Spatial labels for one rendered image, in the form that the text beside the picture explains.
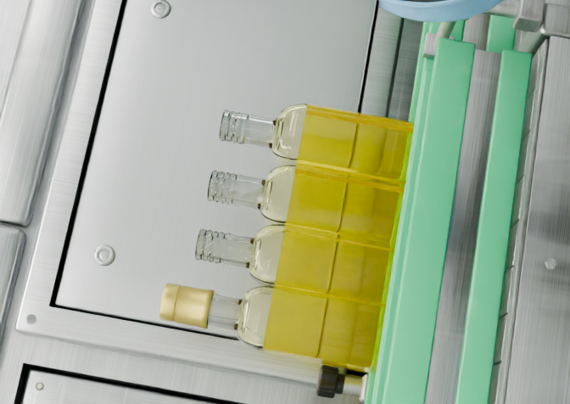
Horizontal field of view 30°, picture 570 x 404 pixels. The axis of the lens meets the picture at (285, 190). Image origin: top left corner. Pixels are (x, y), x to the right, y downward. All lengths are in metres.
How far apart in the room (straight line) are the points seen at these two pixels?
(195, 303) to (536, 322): 0.30
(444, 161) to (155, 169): 0.38
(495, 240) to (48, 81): 0.55
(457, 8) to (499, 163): 0.24
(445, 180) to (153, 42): 0.44
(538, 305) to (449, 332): 0.07
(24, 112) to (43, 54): 0.07
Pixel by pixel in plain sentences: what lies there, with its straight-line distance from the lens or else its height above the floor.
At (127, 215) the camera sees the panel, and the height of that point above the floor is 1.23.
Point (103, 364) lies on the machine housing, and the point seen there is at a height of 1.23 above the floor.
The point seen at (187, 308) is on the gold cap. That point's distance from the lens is 0.96.
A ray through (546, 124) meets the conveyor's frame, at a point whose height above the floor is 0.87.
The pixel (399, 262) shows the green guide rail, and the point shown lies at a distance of 0.92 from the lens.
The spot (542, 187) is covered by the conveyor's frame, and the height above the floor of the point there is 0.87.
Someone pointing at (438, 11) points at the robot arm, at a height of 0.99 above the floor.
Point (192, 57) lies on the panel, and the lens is 1.18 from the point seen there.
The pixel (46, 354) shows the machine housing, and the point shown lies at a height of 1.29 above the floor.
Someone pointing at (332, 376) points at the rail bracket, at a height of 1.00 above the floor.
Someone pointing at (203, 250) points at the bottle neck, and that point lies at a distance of 0.97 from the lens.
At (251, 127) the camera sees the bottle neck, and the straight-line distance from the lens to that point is 0.99.
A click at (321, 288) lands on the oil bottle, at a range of 0.95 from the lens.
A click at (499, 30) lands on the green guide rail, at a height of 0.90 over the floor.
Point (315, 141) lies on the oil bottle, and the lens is 0.98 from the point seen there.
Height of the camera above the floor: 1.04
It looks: 2 degrees up
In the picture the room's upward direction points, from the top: 80 degrees counter-clockwise
